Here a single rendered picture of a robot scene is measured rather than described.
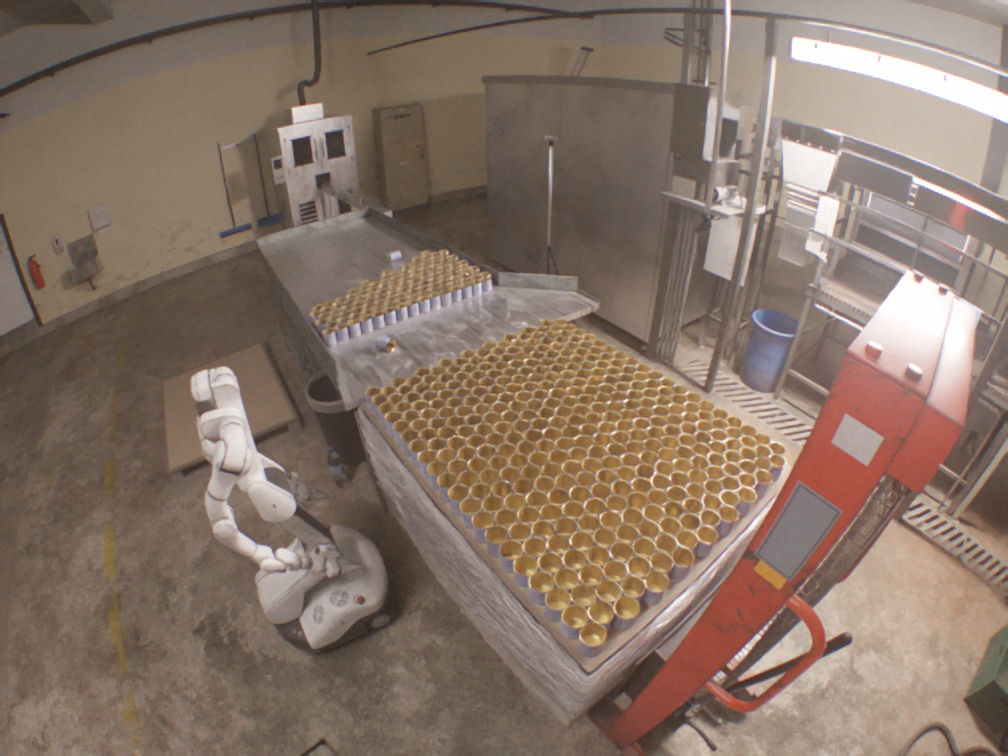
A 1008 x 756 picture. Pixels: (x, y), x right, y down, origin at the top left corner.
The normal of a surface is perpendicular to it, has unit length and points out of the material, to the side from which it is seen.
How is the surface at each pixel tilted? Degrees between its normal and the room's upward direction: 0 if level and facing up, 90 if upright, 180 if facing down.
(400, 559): 0
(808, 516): 90
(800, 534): 90
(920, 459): 90
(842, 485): 90
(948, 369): 0
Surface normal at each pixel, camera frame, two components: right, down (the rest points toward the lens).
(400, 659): -0.01, -0.81
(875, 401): -0.80, 0.36
